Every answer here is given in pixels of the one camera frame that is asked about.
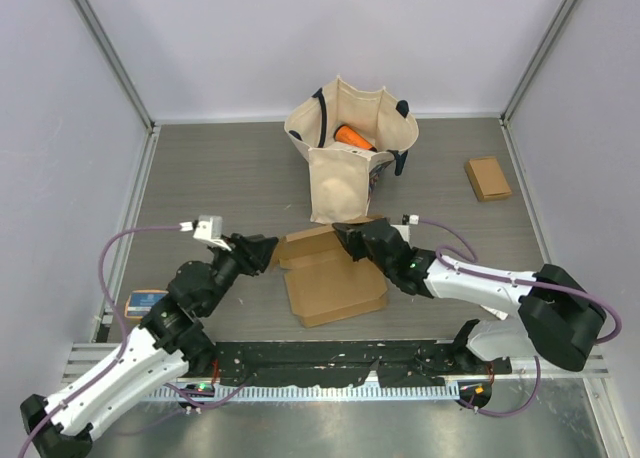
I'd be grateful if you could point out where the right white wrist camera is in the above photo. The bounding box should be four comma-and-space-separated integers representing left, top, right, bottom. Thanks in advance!
391, 214, 420, 242

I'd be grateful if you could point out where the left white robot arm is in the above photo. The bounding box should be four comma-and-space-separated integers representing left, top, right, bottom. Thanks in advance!
20, 233, 279, 457

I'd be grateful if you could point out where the orange bottle in bag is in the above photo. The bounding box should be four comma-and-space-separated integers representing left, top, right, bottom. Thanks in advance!
334, 124, 377, 152

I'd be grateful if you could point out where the beige canvas tote bag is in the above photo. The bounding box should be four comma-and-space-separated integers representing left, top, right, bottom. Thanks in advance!
284, 77, 419, 224

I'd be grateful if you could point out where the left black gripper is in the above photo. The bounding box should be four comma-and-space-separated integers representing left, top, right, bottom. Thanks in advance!
202, 232, 278, 315

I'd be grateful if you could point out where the yellow blue snack box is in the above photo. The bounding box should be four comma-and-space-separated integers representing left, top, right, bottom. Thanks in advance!
124, 289, 167, 320

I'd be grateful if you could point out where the cardboard sheet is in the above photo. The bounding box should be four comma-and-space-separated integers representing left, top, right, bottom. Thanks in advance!
271, 224, 388, 328

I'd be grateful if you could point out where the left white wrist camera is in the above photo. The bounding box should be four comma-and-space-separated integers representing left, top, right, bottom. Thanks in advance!
179, 215, 232, 251

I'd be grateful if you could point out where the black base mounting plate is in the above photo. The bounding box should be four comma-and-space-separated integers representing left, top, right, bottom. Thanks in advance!
183, 340, 512, 388

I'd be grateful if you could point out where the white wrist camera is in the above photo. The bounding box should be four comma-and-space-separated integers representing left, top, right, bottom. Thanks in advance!
179, 215, 232, 251
391, 214, 420, 242

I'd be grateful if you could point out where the slotted cable duct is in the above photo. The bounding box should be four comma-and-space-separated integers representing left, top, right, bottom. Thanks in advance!
144, 381, 460, 404

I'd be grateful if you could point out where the brown cardboard box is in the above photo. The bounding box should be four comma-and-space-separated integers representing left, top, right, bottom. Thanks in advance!
464, 156, 512, 202

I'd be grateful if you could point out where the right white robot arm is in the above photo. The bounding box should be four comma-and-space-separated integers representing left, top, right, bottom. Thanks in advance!
332, 218, 608, 373

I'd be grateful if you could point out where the aluminium frame post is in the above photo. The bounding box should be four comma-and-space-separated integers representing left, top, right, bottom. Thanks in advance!
58, 0, 162, 134
498, 0, 594, 127

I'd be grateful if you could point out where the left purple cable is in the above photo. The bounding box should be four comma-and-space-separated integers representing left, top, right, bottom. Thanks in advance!
14, 222, 241, 458

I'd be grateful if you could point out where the left aluminium frame post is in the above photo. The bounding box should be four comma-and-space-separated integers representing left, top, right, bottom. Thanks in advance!
58, 0, 162, 134

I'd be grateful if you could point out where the right aluminium frame post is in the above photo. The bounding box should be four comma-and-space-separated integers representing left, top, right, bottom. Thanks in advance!
498, 0, 594, 127

